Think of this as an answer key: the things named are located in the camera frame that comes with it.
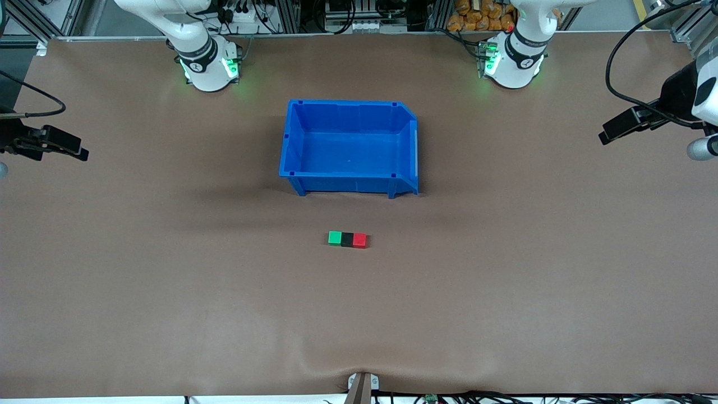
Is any brown table mat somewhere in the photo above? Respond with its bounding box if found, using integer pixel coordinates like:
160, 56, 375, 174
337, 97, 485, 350
0, 31, 718, 396

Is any white power strip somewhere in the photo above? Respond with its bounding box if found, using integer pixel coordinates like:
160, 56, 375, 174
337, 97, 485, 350
222, 8, 264, 26

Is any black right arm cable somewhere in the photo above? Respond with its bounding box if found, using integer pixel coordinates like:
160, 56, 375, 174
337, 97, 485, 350
0, 70, 67, 118

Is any blue plastic storage bin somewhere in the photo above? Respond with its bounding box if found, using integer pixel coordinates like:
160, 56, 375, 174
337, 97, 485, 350
279, 99, 420, 199

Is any orange bag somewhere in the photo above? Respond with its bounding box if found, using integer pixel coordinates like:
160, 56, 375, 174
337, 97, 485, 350
447, 0, 517, 32

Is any grey pipe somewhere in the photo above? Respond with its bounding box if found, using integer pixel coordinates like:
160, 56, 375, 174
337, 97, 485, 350
644, 0, 682, 23

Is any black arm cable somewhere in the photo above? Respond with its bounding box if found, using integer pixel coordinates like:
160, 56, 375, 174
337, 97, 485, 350
605, 0, 718, 131
0, 70, 67, 118

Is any white connector block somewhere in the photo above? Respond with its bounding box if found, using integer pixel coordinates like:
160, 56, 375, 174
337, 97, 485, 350
325, 20, 407, 33

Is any metal mat clamp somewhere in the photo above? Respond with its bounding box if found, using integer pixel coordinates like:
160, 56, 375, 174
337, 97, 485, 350
347, 371, 381, 404

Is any aluminium frame profile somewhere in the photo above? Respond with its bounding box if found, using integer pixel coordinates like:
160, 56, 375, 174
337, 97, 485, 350
670, 0, 718, 59

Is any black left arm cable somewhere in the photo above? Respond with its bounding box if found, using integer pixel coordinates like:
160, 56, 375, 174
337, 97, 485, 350
605, 0, 718, 131

